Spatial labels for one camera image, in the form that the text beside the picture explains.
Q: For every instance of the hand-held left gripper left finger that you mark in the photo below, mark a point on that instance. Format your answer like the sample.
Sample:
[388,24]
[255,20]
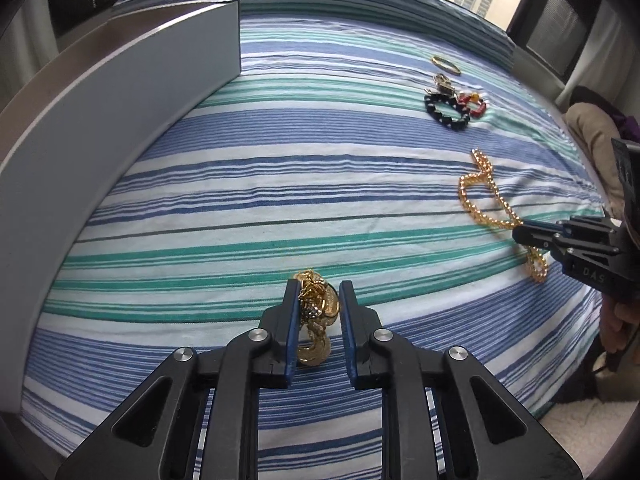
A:
[290,330]

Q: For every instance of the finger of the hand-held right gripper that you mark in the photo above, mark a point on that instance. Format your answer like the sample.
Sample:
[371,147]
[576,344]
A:
[535,236]
[590,223]

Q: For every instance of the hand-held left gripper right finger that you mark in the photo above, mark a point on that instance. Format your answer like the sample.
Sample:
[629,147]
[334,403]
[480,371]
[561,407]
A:
[348,330]

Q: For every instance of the long grey cardboard box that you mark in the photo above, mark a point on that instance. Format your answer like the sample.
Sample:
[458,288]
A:
[125,110]

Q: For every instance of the person's right hand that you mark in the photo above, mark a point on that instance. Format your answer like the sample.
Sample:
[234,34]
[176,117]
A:
[617,325]

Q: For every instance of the blue green striped bedsheet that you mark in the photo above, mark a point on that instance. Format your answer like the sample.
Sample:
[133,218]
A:
[300,185]

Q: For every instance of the white fluffy rug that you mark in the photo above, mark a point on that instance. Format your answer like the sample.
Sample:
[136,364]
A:
[580,430]

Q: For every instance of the metal keyring clasp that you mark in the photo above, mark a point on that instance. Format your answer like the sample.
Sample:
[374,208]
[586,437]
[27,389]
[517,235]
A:
[445,89]

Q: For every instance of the thin green gold bangle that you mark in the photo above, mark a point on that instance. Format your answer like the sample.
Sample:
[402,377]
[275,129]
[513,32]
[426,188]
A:
[436,61]

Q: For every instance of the grey window blind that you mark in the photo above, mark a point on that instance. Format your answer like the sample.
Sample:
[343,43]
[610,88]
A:
[555,25]

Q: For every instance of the white curtain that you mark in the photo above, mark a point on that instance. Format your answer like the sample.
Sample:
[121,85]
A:
[25,40]

